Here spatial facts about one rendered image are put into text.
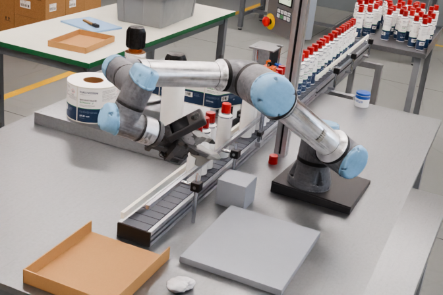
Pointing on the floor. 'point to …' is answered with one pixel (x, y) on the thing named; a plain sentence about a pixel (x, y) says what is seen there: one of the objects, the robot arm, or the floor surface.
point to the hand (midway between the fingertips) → (215, 147)
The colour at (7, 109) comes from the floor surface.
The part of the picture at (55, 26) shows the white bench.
